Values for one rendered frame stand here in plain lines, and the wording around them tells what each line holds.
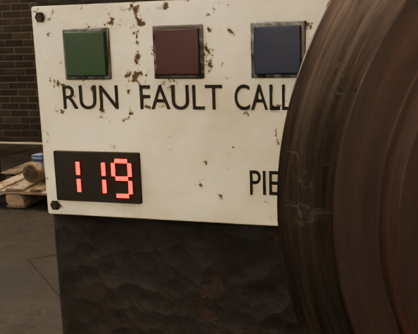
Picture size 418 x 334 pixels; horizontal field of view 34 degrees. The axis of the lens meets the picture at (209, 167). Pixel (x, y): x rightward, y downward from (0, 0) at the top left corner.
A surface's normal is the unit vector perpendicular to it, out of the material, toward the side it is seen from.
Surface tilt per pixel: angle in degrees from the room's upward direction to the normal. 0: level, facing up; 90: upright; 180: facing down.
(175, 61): 90
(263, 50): 90
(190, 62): 90
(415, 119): 74
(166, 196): 90
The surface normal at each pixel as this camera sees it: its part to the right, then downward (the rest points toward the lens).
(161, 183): -0.29, 0.21
